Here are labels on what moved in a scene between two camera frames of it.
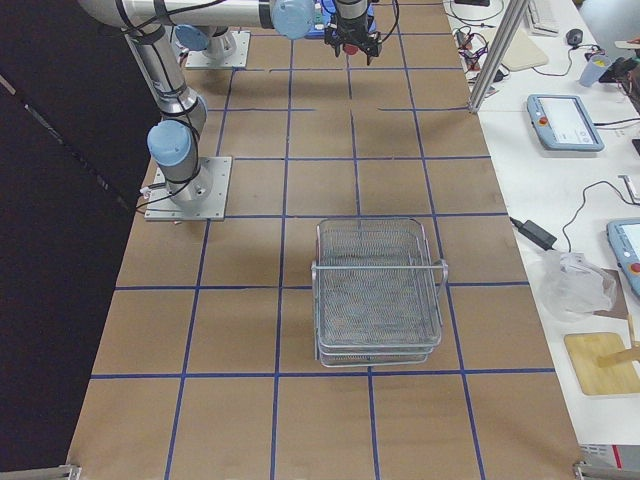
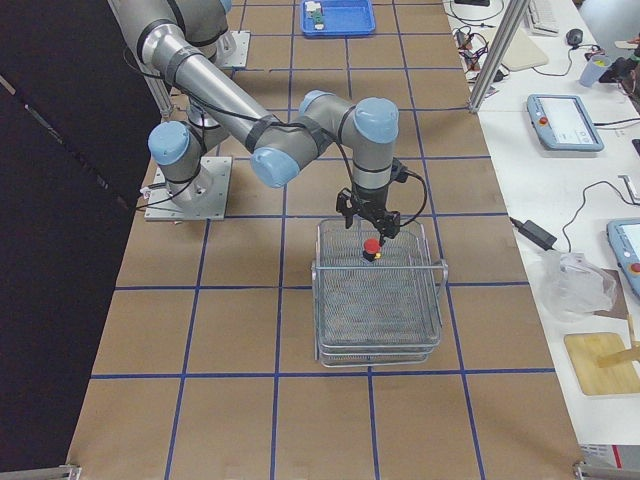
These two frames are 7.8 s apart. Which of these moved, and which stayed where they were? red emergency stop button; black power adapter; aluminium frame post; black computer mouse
Moved: red emergency stop button
Stayed: aluminium frame post; black power adapter; black computer mouse
